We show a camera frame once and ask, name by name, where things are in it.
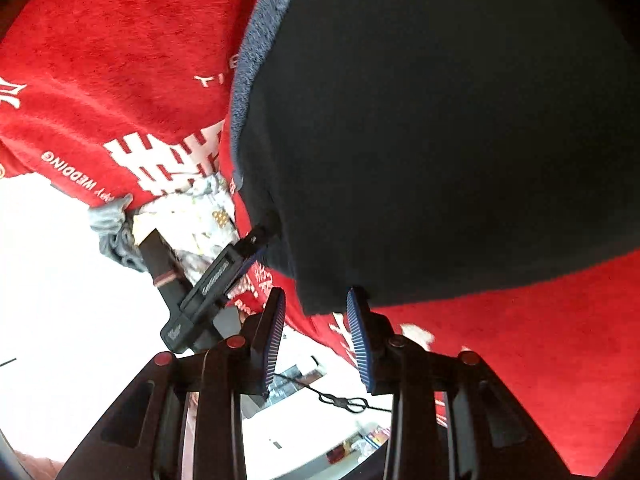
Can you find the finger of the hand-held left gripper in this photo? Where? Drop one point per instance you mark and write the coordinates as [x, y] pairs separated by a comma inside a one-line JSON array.
[[247, 275], [256, 240]]

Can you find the red printed blanket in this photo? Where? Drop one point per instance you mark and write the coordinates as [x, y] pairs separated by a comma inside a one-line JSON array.
[[125, 60]]

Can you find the grey cloth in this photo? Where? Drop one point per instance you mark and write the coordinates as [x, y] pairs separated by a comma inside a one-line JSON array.
[[107, 230]]

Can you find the black pants with blue waistband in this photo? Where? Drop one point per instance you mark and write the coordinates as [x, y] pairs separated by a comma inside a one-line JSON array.
[[425, 135]]

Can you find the pile of colourful packets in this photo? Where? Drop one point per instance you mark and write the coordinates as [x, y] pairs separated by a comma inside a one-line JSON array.
[[357, 445]]

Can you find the white patterned cloth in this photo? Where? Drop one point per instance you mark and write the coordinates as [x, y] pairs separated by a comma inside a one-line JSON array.
[[200, 215]]

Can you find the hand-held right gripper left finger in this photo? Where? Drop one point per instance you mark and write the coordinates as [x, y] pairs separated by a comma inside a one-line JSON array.
[[272, 340]]

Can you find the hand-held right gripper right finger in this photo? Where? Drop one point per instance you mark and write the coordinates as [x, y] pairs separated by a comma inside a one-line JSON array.
[[357, 340]]

